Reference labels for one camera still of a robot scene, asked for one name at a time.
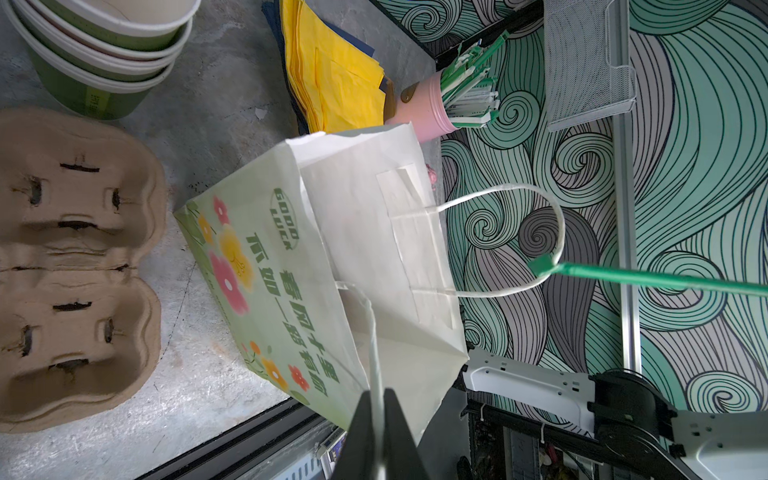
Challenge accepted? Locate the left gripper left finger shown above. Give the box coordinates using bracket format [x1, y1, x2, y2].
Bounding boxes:
[331, 392, 376, 480]

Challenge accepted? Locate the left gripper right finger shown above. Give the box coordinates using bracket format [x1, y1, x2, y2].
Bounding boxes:
[383, 389, 429, 480]

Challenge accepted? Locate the white paper takeout bag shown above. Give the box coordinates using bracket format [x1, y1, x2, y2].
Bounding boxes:
[173, 122, 566, 445]

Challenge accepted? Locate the green straw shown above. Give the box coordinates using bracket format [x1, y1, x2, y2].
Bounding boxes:
[529, 255, 767, 297]

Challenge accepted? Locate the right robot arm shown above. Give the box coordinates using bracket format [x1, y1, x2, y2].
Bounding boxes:
[462, 349, 767, 479]

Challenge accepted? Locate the small pink toy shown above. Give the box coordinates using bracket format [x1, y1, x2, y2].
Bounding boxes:
[427, 167, 438, 188]

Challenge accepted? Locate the stack of pulp cup carriers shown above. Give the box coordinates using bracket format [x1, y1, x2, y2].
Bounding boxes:
[1, 107, 167, 434]

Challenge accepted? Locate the pink straw holder cup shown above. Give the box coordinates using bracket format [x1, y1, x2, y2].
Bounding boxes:
[385, 71, 458, 143]

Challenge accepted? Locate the wrapped straws bundle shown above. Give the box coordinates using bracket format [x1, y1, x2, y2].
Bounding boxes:
[439, 31, 510, 130]

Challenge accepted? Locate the yellow napkin stack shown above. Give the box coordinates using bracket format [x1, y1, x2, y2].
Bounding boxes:
[262, 1, 386, 134]

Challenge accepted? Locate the stack of paper cups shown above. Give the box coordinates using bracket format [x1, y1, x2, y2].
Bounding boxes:
[1, 0, 200, 121]

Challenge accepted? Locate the clear acrylic wall holder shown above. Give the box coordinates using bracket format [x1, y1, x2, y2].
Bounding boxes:
[543, 0, 636, 132]

